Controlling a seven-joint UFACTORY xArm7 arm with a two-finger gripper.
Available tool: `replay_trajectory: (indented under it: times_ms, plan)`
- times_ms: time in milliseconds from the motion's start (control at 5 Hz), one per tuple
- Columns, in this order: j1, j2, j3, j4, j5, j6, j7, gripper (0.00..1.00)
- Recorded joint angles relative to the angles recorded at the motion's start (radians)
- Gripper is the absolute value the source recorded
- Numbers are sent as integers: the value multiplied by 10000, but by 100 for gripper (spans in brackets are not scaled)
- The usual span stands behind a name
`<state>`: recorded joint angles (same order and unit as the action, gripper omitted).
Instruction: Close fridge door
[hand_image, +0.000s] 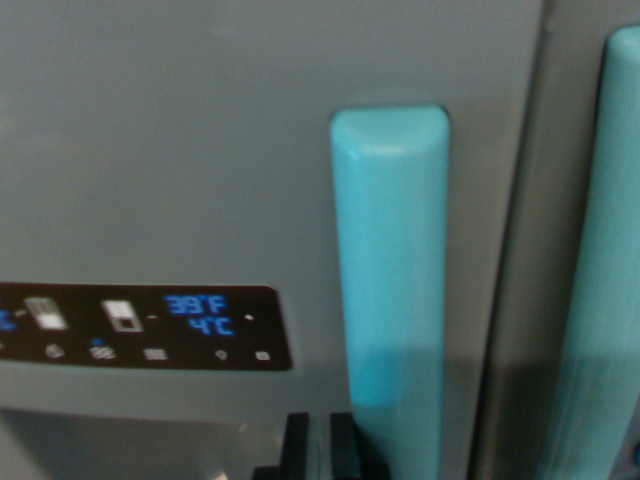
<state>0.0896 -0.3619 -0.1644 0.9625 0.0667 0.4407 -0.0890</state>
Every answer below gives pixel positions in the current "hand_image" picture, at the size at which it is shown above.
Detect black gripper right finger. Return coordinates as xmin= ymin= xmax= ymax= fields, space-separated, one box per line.
xmin=328 ymin=411 xmax=391 ymax=480

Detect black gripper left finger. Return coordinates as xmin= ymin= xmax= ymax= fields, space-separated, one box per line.
xmin=252 ymin=411 xmax=311 ymax=480

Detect teal handle of display door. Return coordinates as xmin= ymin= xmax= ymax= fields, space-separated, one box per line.
xmin=329 ymin=103 xmax=451 ymax=480

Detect grey fridge door with display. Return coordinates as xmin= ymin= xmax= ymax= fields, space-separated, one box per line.
xmin=0 ymin=0 xmax=547 ymax=480

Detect plain grey fridge door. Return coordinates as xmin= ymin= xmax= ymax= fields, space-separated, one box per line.
xmin=472 ymin=0 xmax=640 ymax=480

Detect black temperature display panel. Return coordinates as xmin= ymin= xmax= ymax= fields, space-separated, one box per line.
xmin=0 ymin=282 xmax=293 ymax=372

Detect teal handle of plain door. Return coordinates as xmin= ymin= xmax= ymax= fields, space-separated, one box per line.
xmin=539 ymin=25 xmax=640 ymax=480

